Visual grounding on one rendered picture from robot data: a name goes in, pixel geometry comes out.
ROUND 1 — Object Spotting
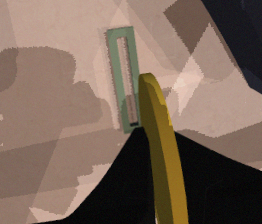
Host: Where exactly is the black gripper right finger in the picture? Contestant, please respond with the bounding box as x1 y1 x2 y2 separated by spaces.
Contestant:
174 131 262 224

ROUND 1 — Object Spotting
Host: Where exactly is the thin gold coin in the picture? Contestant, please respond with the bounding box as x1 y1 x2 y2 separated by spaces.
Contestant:
139 73 188 224

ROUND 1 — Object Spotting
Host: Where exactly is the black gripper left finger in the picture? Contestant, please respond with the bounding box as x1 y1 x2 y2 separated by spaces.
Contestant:
37 127 156 224

